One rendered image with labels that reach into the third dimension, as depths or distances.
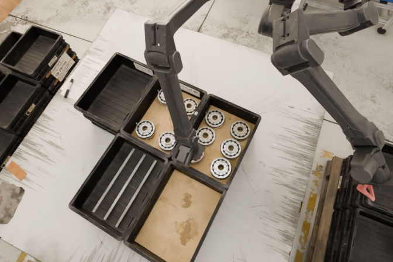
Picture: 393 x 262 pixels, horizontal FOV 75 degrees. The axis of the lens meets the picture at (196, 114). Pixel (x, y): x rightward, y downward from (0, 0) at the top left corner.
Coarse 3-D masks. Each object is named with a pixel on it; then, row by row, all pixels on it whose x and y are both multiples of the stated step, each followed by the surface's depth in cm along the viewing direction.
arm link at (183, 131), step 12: (180, 60) 78; (156, 72) 80; (168, 72) 78; (168, 84) 82; (168, 96) 86; (180, 96) 88; (168, 108) 91; (180, 108) 90; (180, 120) 93; (180, 132) 98; (192, 132) 101
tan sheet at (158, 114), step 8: (184, 96) 145; (192, 96) 144; (152, 104) 144; (160, 104) 143; (152, 112) 142; (160, 112) 141; (168, 112) 141; (152, 120) 140; (160, 120) 139; (168, 120) 139; (160, 128) 138; (168, 128) 137; (136, 136) 136; (152, 144) 134; (168, 152) 132
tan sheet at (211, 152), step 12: (216, 108) 141; (204, 120) 138; (228, 120) 138; (216, 132) 135; (228, 132) 135; (216, 144) 132; (240, 144) 132; (204, 156) 130; (216, 156) 130; (204, 168) 128; (228, 180) 125
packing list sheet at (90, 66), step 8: (88, 56) 175; (80, 64) 173; (88, 64) 173; (96, 64) 172; (104, 64) 172; (80, 72) 170; (88, 72) 170; (96, 72) 170; (80, 80) 168; (88, 80) 167; (64, 88) 166; (72, 88) 165; (80, 88) 165; (72, 96) 163
